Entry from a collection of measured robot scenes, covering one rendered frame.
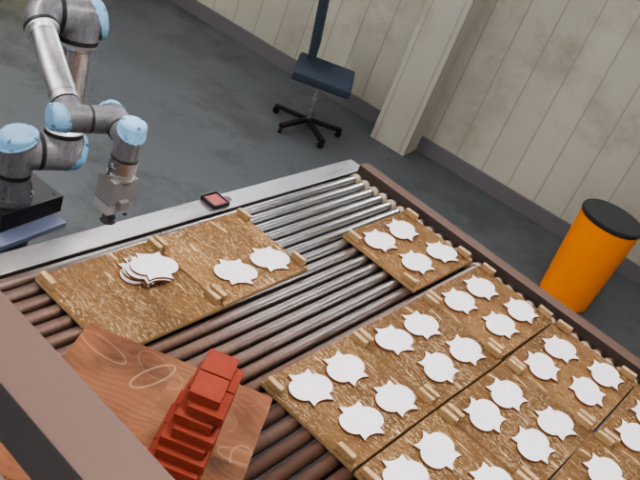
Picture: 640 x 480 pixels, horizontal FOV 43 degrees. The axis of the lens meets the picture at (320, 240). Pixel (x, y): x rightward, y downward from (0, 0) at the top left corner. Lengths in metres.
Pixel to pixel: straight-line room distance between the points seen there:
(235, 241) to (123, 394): 0.93
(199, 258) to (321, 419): 0.70
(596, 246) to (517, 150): 1.27
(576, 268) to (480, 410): 2.66
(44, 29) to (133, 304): 0.79
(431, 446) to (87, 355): 0.96
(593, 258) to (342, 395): 2.94
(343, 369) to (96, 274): 0.77
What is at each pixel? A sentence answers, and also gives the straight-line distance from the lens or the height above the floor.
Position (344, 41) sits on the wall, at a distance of 6.47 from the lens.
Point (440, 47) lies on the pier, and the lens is 5.85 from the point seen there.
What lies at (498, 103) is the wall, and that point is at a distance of 6.00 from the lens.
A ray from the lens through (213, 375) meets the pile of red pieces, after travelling 1.71.
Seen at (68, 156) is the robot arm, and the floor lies 1.11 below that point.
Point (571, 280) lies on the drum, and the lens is 5.15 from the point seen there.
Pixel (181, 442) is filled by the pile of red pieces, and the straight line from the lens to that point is 1.70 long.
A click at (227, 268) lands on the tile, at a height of 0.94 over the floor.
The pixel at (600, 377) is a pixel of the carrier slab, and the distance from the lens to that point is 3.01.
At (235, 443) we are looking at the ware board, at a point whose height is 1.04.
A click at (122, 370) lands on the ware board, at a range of 2.05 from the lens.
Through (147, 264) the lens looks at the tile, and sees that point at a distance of 2.49.
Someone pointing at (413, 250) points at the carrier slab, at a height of 0.94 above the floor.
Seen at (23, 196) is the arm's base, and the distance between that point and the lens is 2.66.
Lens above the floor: 2.47
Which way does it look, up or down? 31 degrees down
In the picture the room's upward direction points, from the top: 23 degrees clockwise
